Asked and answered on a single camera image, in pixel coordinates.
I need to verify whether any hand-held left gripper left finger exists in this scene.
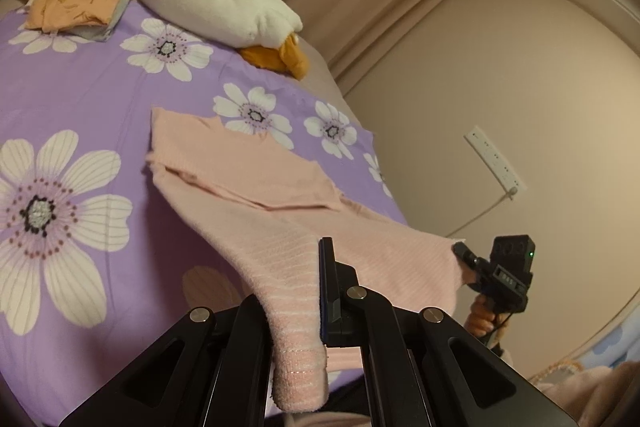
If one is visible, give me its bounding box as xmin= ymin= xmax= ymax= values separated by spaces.
xmin=59 ymin=292 xmax=276 ymax=427

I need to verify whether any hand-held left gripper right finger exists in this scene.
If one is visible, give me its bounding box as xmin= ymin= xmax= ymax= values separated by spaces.
xmin=317 ymin=236 xmax=581 ymax=427

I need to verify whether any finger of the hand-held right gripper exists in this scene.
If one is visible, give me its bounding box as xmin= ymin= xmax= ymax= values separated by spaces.
xmin=451 ymin=242 xmax=481 ymax=273

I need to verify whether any pink knit sweater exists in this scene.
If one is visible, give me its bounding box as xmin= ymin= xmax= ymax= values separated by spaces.
xmin=145 ymin=107 xmax=468 ymax=413

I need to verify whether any person's right forearm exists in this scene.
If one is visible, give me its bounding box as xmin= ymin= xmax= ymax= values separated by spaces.
xmin=527 ymin=359 xmax=640 ymax=427

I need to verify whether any person's right hand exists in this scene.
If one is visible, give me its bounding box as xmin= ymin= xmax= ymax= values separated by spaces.
xmin=464 ymin=293 xmax=506 ymax=350

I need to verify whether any white power strip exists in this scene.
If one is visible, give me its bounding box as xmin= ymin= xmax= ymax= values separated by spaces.
xmin=464 ymin=124 xmax=528 ymax=200

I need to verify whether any blue cloud-print blanket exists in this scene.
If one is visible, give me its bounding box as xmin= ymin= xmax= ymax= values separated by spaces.
xmin=575 ymin=307 xmax=640 ymax=373

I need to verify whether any beige mattress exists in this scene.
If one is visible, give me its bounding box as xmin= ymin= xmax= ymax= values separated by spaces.
xmin=295 ymin=39 xmax=351 ymax=108

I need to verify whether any purple floral bedsheet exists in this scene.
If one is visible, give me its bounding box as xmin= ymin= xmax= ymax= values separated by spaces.
xmin=0 ymin=0 xmax=411 ymax=418

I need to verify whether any white plush duck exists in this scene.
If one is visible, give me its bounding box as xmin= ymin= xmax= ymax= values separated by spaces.
xmin=135 ymin=0 xmax=310 ymax=82

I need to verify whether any white power cable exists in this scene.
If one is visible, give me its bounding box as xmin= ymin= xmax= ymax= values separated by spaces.
xmin=445 ymin=187 xmax=518 ymax=240

